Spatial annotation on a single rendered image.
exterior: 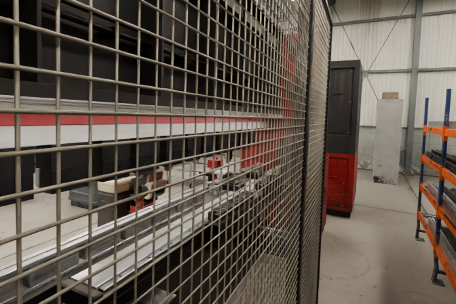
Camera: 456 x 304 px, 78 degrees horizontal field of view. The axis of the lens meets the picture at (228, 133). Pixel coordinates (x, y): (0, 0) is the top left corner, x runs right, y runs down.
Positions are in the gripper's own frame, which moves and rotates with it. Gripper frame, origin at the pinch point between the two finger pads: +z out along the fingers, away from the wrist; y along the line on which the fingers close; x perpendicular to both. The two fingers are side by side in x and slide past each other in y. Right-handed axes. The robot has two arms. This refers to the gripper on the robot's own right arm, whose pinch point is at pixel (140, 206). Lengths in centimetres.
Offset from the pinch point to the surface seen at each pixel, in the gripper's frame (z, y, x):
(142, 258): 6, 91, -64
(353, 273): 103, 83, 164
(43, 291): 11, 65, -84
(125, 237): 6, 55, -48
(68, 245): 0, 61, -74
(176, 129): -42, 62, -15
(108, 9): -81, 89, -63
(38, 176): -26, 65, -82
